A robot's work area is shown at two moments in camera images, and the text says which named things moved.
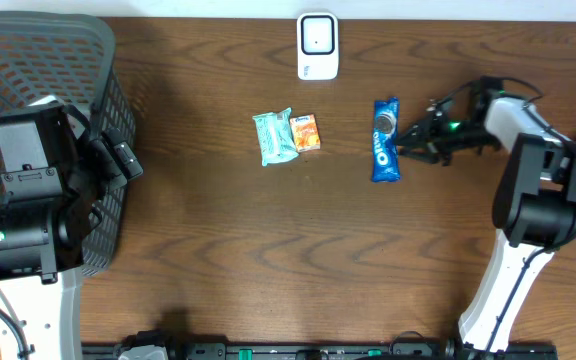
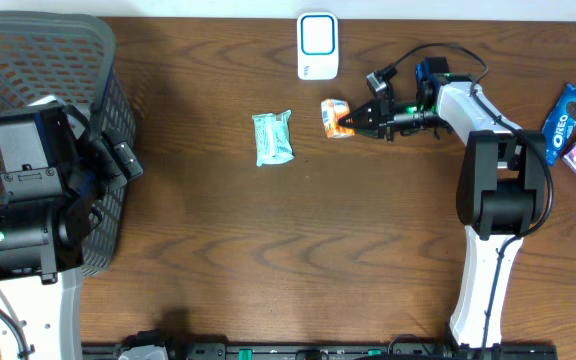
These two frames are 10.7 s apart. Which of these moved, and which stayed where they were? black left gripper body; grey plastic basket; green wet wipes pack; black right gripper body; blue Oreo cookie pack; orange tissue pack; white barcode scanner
Moved: blue Oreo cookie pack; orange tissue pack; black right gripper body
Stayed: grey plastic basket; black left gripper body; green wet wipes pack; white barcode scanner
